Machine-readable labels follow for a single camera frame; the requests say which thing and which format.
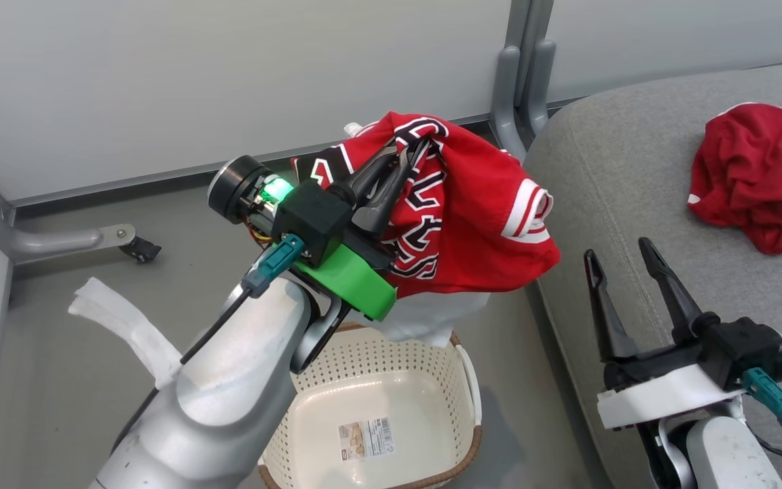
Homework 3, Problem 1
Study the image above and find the long grey partition foot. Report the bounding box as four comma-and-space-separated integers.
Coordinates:
491, 46, 532, 164

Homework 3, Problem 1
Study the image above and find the paper label sticker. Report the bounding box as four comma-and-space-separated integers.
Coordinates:
338, 417, 396, 463

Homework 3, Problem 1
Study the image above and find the red jersey with black lettering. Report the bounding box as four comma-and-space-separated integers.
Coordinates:
293, 112, 561, 348

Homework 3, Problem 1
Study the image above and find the red basketball jersey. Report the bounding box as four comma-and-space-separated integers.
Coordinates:
688, 102, 782, 255

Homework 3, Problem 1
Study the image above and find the short grey partition foot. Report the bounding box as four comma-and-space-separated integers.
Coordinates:
520, 39, 557, 137

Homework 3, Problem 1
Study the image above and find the grey partition foot with bracket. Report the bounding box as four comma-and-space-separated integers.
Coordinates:
0, 146, 138, 266

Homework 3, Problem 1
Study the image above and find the black caster with brake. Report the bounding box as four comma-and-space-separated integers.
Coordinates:
119, 238, 162, 265

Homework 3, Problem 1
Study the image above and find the teal right camera connector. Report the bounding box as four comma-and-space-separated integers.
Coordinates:
743, 367, 782, 434

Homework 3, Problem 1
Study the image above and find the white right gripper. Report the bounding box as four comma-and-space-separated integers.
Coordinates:
584, 237, 748, 430

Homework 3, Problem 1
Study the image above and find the grey fabric sofa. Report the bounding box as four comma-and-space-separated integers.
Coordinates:
523, 58, 782, 489

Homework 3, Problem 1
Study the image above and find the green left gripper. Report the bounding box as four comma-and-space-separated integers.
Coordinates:
293, 138, 432, 322

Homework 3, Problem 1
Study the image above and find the teal left camera connector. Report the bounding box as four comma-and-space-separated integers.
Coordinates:
242, 234, 305, 298

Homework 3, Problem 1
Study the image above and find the white fabric strap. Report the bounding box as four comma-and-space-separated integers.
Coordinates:
69, 277, 183, 389

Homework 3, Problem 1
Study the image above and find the grey metal partition post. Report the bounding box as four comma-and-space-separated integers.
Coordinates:
510, 0, 555, 109

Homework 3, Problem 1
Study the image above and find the white perforated laundry basket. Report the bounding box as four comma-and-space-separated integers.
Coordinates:
257, 323, 483, 489

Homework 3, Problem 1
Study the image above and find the teal camera connector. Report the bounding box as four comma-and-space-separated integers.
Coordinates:
743, 367, 782, 434
242, 234, 305, 298

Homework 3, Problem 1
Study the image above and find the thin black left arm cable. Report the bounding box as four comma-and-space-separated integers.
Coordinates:
111, 289, 256, 452

